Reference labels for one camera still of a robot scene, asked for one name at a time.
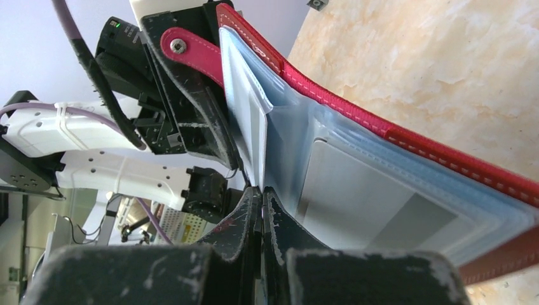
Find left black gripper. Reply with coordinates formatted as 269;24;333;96
95;1;242;170

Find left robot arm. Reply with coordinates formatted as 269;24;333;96
1;1;243;223

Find silver credit card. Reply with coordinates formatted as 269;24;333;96
296;140;461;252

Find red card holder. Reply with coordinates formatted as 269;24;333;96
160;2;539;287

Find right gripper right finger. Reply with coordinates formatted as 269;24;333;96
262;187;469;304

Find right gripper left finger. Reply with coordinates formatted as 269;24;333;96
23;187;262;304

